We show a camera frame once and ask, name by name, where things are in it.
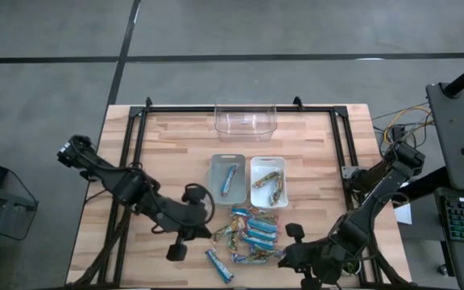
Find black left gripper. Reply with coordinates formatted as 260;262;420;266
175;184;217;242

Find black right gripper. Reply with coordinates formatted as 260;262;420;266
277;222;344;284

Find dark blue granola bar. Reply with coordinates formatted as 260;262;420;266
230;251;265;266
251;246;286;261
205;246;235;284

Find light blue granola bar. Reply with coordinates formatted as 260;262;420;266
241;236;276;251
245;227;278;242
220;162;241;197
246;217;279;234

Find blue and orange granola bar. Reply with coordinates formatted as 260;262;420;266
230;205;257;218

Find grey plastic bin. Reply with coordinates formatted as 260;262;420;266
207;153;248;206

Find white plastic bin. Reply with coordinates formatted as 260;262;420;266
250;155;289;209

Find grey metal mounting plate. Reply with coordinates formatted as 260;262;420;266
341;164;358;180

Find clear plastic bin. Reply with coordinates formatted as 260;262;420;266
214;103;278;143

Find white paper sheet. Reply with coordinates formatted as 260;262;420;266
386;176;413;226

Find black cart crossbar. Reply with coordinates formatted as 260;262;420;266
391;165;450;209

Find black power adapter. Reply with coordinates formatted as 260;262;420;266
390;124;409;155

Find black metal side stand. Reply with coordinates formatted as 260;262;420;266
0;168;39;290

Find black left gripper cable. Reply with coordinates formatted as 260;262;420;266
181;182;216;226

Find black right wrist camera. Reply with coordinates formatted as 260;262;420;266
299;275;322;290

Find black aluminium table frame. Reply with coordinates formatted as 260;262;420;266
66;95;412;290

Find yellow cable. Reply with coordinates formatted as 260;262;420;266
383;104;434;144

